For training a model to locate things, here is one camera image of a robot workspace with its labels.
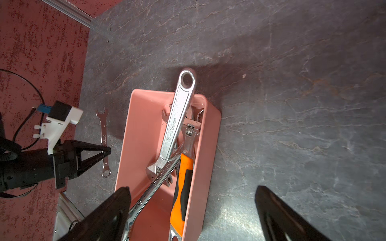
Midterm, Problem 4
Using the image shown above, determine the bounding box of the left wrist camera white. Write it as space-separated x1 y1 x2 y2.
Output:
33 101 83 155

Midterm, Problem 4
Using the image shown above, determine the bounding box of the pink plastic storage box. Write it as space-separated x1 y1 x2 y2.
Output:
116 89 221 241

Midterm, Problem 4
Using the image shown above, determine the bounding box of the left aluminium corner post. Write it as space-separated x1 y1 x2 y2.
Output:
42 0 93 28

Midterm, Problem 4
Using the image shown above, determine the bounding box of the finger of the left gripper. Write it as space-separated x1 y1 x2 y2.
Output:
79 152 111 178
72 140 111 155

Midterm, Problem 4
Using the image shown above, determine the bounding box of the aluminium front rail frame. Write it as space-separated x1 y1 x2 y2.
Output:
52 191 84 241

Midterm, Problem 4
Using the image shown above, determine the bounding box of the long silver combination wrench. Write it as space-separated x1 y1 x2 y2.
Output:
122 152 182 241

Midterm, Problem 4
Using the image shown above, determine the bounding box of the orange handled adjustable wrench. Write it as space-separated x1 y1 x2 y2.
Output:
168 119 201 241

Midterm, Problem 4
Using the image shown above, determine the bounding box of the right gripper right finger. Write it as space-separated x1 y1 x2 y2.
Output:
255 185 329 241

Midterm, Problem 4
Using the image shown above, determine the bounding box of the small end wrench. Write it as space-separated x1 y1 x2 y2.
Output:
96 107 111 178

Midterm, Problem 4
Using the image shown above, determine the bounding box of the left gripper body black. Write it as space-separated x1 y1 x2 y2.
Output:
53 140 82 189

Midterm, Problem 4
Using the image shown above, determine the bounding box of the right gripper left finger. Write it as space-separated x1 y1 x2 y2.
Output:
60 187 131 241

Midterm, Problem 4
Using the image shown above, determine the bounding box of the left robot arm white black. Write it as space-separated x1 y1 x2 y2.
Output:
1 123 111 199

